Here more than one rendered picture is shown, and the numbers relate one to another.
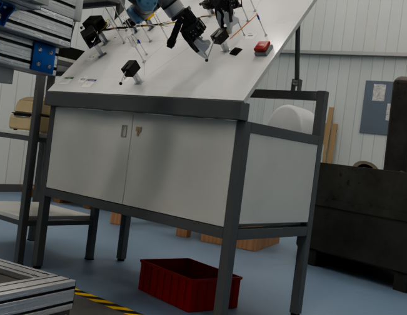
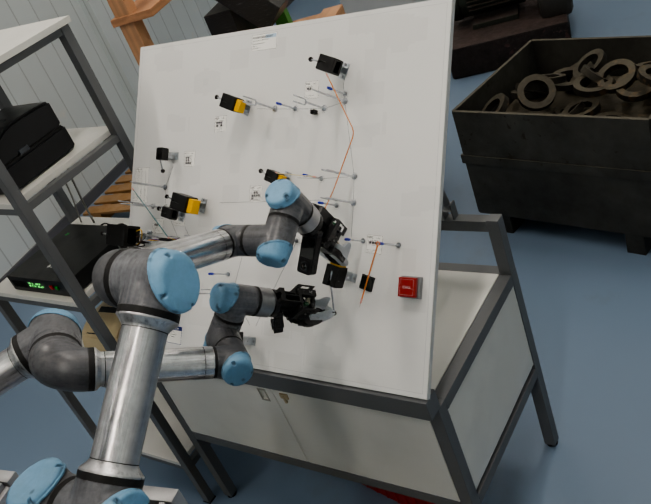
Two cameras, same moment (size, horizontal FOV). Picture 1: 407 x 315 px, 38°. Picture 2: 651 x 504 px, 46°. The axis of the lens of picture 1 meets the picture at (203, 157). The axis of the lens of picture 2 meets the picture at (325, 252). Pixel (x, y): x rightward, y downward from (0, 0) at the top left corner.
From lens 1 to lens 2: 1.72 m
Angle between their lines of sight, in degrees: 31
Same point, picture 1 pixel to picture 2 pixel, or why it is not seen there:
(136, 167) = (305, 432)
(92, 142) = (225, 399)
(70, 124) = not seen: hidden behind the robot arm
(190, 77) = (322, 336)
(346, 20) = not seen: outside the picture
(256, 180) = (473, 431)
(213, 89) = (370, 370)
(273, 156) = (478, 381)
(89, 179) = (247, 433)
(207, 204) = (427, 479)
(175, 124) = not seen: hidden behind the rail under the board
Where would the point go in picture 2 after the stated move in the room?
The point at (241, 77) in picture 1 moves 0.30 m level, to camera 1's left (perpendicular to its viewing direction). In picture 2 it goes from (401, 345) to (293, 385)
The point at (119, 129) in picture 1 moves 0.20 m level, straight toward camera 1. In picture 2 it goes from (256, 391) to (269, 432)
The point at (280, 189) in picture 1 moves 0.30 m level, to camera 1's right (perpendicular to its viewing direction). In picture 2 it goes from (497, 392) to (593, 358)
